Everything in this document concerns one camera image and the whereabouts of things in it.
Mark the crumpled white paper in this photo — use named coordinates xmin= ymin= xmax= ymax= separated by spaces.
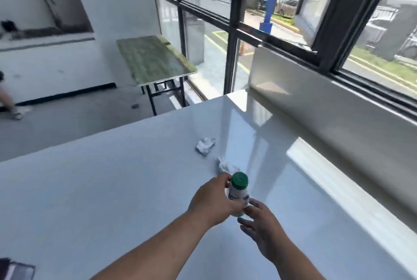
xmin=195 ymin=137 xmax=216 ymax=157
xmin=216 ymin=156 xmax=241 ymax=176

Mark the green top folding table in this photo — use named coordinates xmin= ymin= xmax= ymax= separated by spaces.
xmin=116 ymin=35 xmax=199 ymax=117

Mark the person's left hand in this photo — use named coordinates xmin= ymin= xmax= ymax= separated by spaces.
xmin=187 ymin=173 xmax=250 ymax=228

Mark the person's left forearm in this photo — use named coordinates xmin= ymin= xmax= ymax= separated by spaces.
xmin=89 ymin=211 xmax=209 ymax=280

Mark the black fence with grey pillars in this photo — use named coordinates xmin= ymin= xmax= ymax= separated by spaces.
xmin=364 ymin=0 xmax=417 ymax=62

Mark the white table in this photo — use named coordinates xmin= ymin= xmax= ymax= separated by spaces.
xmin=0 ymin=89 xmax=417 ymax=280

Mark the person's right hand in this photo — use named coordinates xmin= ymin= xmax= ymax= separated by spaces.
xmin=237 ymin=199 xmax=294 ymax=263

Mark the white bottle green cap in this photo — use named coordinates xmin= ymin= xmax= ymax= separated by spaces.
xmin=227 ymin=171 xmax=251 ymax=218

